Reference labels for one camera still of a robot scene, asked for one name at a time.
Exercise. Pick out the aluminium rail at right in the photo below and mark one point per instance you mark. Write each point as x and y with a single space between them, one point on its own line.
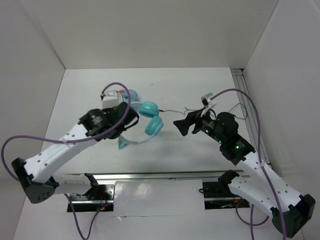
249 113

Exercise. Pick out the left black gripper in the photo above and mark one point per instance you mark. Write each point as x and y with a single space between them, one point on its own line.
105 110

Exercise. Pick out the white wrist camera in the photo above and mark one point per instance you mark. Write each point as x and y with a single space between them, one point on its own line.
208 103
109 99

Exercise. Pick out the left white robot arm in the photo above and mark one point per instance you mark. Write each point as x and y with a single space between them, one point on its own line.
38 174

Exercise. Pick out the aluminium rail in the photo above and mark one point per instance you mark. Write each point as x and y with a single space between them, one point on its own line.
158 176
249 113

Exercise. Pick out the aluminium rail at front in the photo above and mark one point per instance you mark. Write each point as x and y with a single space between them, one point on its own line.
158 176

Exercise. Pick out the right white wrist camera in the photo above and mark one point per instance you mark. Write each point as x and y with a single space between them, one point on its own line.
208 103

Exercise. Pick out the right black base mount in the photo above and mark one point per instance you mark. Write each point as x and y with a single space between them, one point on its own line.
217 197

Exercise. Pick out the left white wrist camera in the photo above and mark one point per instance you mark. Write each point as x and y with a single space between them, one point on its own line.
109 99

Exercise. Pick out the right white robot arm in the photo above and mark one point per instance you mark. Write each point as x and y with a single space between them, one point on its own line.
288 209

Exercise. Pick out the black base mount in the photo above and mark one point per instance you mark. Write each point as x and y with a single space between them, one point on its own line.
103 200
217 197

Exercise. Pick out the pink blue cat ear headphones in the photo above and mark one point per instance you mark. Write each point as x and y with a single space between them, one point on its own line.
130 93

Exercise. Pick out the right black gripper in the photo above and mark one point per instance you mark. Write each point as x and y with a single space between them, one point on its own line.
194 117

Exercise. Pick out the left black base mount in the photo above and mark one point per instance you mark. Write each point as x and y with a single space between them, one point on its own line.
103 200

